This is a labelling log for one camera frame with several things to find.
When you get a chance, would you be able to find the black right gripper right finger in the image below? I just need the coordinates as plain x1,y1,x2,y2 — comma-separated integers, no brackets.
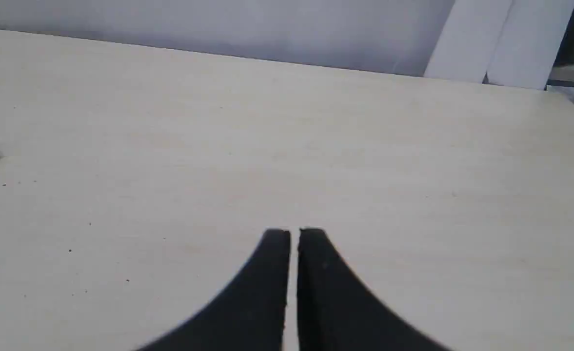
297,228,445,351

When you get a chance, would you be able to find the white backdrop curtain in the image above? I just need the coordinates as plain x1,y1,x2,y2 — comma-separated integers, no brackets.
0,0,454,76

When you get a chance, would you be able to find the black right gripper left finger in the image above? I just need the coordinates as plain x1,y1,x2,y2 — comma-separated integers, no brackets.
143,229,291,351

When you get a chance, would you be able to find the white board panel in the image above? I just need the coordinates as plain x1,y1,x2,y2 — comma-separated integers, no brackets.
487,0,574,90
423,0,513,83

